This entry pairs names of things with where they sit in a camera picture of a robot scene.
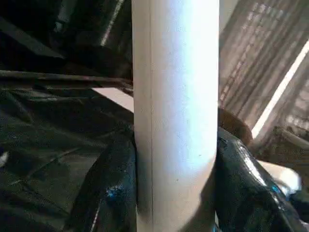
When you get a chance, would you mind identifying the black rail bar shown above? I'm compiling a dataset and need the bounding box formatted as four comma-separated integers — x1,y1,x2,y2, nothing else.
0,70,135,92

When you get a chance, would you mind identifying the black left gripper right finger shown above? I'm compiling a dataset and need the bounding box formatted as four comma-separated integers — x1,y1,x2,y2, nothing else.
215,127,309,232

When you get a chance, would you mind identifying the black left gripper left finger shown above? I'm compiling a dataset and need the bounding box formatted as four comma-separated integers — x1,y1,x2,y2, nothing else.
63,128,138,232

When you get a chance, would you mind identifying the white flat board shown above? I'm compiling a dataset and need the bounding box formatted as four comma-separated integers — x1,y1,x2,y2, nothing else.
92,87,135,113

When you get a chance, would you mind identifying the white plastic table leg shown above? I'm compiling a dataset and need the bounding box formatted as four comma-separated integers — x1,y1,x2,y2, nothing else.
131,0,220,232

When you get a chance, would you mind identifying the grey curtain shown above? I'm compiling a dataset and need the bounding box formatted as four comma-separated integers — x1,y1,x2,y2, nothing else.
218,0,309,145

